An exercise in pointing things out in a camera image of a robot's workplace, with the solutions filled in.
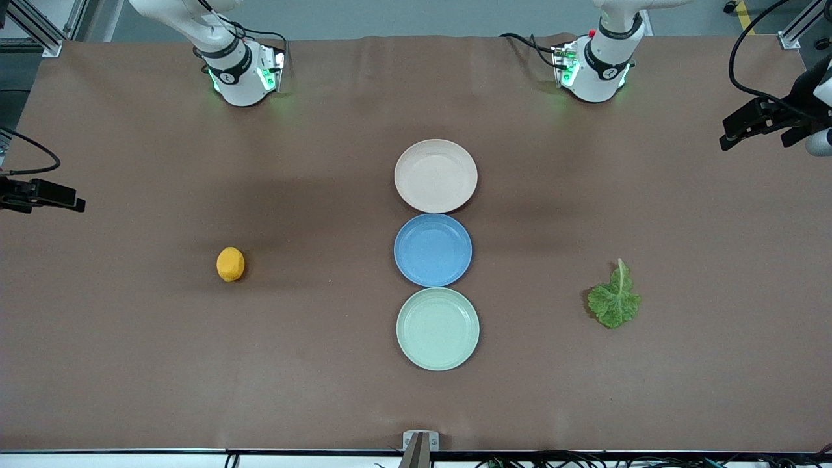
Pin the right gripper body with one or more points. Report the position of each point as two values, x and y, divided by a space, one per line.
14 193

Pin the yellow lemon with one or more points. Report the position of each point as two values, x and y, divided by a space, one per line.
231 264

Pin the green lettuce leaf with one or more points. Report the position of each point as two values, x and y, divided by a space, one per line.
614 302

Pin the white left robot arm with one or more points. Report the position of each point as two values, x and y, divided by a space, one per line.
601 65

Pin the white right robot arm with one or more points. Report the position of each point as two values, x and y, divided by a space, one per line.
237 71

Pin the brown table mat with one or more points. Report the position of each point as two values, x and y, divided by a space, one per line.
195 357

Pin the beige pink round plate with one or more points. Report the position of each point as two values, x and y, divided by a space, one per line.
435 175

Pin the blue round plate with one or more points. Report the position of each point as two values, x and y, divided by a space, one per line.
432 250

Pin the light green round plate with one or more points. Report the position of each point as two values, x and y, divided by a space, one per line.
437 329

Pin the grey metal bar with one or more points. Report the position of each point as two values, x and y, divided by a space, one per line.
416 455

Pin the aluminium frame profile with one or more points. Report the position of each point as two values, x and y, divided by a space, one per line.
796 29
36 29

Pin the grey metal bracket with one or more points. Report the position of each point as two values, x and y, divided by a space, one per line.
432 440

